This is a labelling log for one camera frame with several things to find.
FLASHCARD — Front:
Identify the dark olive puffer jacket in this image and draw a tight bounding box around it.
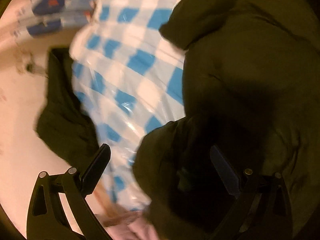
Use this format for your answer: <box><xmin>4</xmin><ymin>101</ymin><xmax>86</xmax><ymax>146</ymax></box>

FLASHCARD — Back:
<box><xmin>133</xmin><ymin>0</ymin><xmax>319</xmax><ymax>239</ymax></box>

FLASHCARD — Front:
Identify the pink garment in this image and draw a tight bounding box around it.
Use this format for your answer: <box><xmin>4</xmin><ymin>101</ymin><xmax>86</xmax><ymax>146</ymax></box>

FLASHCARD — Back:
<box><xmin>101</xmin><ymin>211</ymin><xmax>159</xmax><ymax>240</ymax></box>

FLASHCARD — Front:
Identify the blue white checkered bed cover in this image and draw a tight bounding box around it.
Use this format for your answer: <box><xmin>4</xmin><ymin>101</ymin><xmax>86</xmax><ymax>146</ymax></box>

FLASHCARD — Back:
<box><xmin>69</xmin><ymin>0</ymin><xmax>184</xmax><ymax>210</ymax></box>

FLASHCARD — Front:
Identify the whale print curtain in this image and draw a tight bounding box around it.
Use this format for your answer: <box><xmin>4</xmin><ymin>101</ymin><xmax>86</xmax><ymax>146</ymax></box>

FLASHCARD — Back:
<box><xmin>10</xmin><ymin>0</ymin><xmax>95</xmax><ymax>40</ymax></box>

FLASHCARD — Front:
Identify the black jacket by wall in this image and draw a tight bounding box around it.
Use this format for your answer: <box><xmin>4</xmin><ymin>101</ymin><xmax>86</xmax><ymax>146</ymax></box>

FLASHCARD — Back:
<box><xmin>36</xmin><ymin>48</ymin><xmax>99</xmax><ymax>168</ymax></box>

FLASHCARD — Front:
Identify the white wall socket with charger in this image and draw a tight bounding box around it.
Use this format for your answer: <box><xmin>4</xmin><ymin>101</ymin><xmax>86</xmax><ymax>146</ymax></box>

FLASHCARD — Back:
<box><xmin>15</xmin><ymin>50</ymin><xmax>47</xmax><ymax>77</ymax></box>

